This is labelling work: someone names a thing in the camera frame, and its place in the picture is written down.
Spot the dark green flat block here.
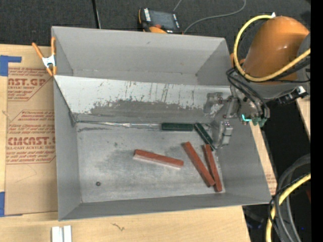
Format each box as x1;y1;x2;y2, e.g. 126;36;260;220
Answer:
193;123;216;151
161;122;194;132

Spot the brown cardboard board red print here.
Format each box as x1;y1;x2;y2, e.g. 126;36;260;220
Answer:
0;43;278;217

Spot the black cylinder on white bracket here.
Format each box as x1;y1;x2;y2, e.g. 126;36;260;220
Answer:
277;85;309;105

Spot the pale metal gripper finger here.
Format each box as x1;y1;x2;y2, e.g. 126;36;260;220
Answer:
213;120;233;149
203;92;226;117

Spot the red-brown flat block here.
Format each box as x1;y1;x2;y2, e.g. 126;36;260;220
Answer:
182;141;216;188
132;149;185;170
201;144;224;193

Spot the grey metal bin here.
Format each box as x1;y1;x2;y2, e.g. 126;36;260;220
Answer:
51;26;272;222

